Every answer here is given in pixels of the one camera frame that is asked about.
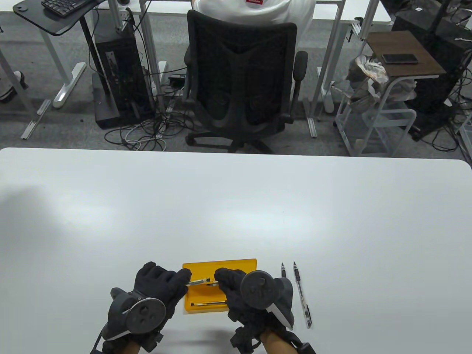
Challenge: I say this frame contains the black smartphone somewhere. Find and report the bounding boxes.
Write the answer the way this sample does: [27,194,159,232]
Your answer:
[382,54,419,65]

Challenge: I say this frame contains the black mesh office chair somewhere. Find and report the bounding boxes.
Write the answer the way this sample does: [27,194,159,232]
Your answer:
[183,9,309,154]

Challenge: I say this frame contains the person's right forearm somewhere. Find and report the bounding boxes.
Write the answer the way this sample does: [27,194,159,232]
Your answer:
[262,332,299,354]

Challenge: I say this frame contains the black equipment rack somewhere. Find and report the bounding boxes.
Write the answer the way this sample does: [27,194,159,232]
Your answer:
[391,0,472,139]

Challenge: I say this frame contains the orange plastic pen case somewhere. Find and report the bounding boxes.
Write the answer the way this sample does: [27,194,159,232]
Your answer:
[183,258,257,315]

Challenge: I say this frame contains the black keyboard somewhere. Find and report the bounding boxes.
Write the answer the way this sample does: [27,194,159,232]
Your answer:
[41,0,93,18]

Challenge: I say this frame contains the grey hand controller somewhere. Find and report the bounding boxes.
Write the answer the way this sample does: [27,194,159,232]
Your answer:
[240,270,295,330]
[101,288,167,341]

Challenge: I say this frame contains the white metal cart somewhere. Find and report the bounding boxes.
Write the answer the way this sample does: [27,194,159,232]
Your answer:
[334,79,417,157]

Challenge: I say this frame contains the brown top side table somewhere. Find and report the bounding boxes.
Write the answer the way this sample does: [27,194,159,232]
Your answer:
[360,31,447,155]

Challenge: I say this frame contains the person's left forearm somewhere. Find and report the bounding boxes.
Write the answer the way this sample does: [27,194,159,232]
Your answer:
[116,340,142,354]

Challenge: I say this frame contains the tangle of floor cables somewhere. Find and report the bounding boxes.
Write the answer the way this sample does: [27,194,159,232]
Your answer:
[104,111,207,152]

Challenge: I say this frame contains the person's left hand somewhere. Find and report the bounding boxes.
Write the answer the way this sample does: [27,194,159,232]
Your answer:
[133,262,192,321]

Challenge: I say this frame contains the white desk with metal legs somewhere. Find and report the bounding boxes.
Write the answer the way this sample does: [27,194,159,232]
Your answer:
[0,10,87,140]
[138,0,394,139]

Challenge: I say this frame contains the person's right hand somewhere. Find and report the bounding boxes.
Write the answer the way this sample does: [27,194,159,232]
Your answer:
[215,268,294,334]

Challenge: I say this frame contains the grey right hand controller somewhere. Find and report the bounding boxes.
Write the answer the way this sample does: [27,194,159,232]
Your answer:
[240,270,295,330]

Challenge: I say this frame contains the grey left hand controller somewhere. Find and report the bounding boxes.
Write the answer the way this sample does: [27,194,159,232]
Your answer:
[101,288,167,341]

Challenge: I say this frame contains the black computer tower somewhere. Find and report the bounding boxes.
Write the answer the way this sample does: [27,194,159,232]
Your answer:
[94,28,155,120]

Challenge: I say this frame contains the crumpled plastic bags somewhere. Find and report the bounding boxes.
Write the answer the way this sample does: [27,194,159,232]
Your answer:
[347,55,417,107]

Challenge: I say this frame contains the silver aluminium post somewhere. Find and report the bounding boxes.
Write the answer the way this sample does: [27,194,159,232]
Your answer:
[108,0,123,32]

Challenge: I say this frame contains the black standing desk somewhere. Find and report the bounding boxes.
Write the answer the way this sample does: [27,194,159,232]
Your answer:
[13,0,122,129]

